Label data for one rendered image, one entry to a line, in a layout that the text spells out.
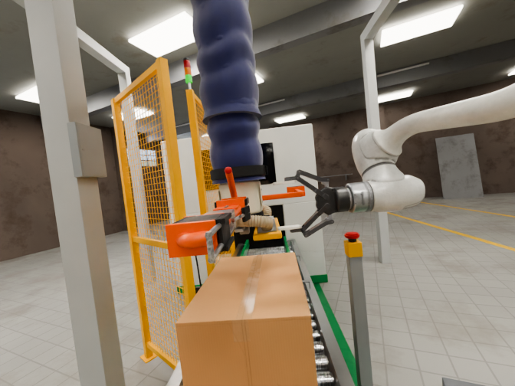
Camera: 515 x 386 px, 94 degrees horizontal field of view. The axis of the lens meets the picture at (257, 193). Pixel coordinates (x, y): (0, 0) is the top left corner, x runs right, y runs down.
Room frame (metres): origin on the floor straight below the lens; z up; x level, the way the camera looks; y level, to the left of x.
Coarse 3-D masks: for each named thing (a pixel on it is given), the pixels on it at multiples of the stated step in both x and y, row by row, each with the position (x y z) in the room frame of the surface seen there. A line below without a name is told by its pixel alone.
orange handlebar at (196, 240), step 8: (296, 192) 1.01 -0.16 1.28; (304, 192) 1.02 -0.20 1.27; (264, 200) 1.02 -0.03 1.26; (216, 208) 0.61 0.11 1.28; (224, 208) 0.60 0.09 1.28; (232, 208) 0.60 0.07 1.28; (240, 208) 0.67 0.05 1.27; (200, 232) 0.34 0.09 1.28; (176, 240) 0.34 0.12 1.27; (184, 240) 0.33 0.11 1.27; (192, 240) 0.33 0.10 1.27; (200, 240) 0.33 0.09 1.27
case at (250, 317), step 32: (256, 256) 1.25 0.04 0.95; (288, 256) 1.20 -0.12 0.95; (224, 288) 0.90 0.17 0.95; (256, 288) 0.87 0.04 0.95; (288, 288) 0.84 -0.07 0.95; (192, 320) 0.70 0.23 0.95; (224, 320) 0.68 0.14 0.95; (256, 320) 0.67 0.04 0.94; (288, 320) 0.67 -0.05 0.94; (192, 352) 0.69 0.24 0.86; (224, 352) 0.68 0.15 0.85; (256, 352) 0.67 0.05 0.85; (288, 352) 0.67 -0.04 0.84; (192, 384) 0.69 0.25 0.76; (224, 384) 0.68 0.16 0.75; (256, 384) 0.68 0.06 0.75; (288, 384) 0.67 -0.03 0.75
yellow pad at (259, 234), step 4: (276, 220) 1.08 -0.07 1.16; (276, 224) 0.97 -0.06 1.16; (256, 228) 0.93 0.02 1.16; (260, 228) 0.90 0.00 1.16; (276, 228) 0.87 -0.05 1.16; (256, 232) 0.86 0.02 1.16; (260, 232) 0.84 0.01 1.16; (264, 232) 0.84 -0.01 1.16; (268, 232) 0.84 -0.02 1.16; (272, 232) 0.83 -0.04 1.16; (276, 232) 0.83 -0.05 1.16; (280, 232) 0.82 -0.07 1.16; (256, 236) 0.82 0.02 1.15; (260, 236) 0.82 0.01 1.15; (264, 236) 0.81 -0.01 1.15; (268, 236) 0.81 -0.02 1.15; (272, 236) 0.81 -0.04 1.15; (276, 236) 0.81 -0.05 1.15; (280, 236) 0.81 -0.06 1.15
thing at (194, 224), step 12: (192, 216) 0.42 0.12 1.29; (204, 216) 0.40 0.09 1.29; (216, 216) 0.38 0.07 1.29; (168, 228) 0.35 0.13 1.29; (180, 228) 0.35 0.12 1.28; (192, 228) 0.35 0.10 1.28; (204, 228) 0.35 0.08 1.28; (168, 240) 0.35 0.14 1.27; (216, 240) 0.35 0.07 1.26; (180, 252) 0.35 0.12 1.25; (192, 252) 0.35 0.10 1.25; (204, 252) 0.35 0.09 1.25
